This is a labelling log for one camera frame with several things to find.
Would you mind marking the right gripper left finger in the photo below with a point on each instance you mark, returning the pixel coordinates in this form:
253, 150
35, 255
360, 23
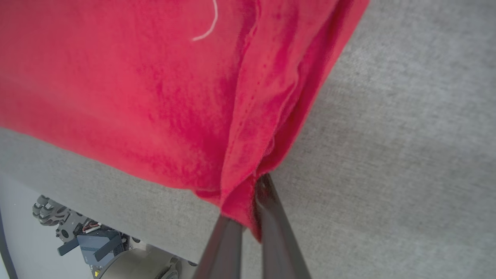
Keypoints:
223, 255

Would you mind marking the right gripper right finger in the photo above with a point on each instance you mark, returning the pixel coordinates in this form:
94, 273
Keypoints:
281, 248

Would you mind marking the red and white garment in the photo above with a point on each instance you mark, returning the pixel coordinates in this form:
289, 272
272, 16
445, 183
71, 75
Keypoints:
135, 85

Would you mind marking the wheeled robot base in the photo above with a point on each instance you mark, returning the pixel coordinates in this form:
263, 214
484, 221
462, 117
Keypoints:
100, 248

